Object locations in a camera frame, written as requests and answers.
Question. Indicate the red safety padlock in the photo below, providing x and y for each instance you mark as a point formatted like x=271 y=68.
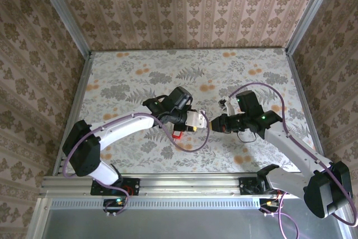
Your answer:
x=177 y=135

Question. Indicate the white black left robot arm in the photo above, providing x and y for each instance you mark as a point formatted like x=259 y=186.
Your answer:
x=126 y=127

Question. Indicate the small black controller board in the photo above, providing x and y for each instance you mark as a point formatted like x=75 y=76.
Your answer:
x=113 y=203
x=268 y=203

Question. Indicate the grey metal panel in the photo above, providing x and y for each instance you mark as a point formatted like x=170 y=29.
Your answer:
x=181 y=225

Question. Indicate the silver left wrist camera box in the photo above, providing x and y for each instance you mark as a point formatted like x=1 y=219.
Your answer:
x=195 y=118

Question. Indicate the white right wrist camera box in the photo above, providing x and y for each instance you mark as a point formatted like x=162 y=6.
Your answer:
x=229 y=107

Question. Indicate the aluminium table edge rail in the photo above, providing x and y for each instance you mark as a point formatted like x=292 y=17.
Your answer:
x=298 y=88
x=80 y=88

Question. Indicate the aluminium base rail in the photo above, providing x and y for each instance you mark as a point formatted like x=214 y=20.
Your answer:
x=190 y=185

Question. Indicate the aluminium frame post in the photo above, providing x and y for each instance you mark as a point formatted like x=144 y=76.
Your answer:
x=310 y=12
x=63 y=12

